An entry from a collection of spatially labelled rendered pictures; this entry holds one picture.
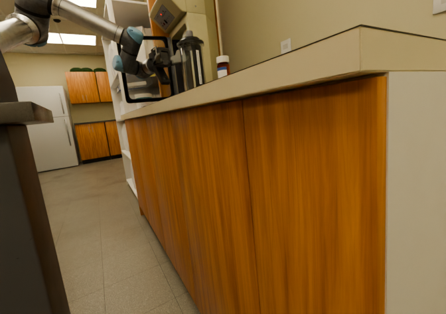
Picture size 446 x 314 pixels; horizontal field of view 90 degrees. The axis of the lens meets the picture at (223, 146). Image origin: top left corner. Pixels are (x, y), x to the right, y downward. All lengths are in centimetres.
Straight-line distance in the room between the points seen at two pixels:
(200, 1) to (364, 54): 124
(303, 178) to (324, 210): 5
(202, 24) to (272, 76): 110
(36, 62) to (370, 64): 687
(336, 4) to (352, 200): 98
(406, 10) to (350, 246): 86
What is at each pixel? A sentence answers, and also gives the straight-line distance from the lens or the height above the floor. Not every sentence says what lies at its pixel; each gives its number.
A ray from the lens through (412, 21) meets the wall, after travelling 103.
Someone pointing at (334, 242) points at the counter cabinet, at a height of 70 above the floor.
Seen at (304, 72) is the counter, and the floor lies 91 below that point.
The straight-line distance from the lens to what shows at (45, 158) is 615.
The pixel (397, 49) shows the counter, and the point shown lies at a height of 92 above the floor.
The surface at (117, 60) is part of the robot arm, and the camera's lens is 126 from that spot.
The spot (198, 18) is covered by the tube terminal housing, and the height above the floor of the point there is 139.
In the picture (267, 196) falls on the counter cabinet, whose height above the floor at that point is 72.
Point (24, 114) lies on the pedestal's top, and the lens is 61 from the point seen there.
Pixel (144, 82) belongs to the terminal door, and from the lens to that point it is 155.
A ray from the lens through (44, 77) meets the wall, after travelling 688.
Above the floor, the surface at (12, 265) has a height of 58.
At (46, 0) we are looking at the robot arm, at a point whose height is 139.
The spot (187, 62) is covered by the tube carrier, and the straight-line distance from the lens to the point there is 94.
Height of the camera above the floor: 88
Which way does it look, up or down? 9 degrees down
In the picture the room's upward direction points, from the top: 6 degrees counter-clockwise
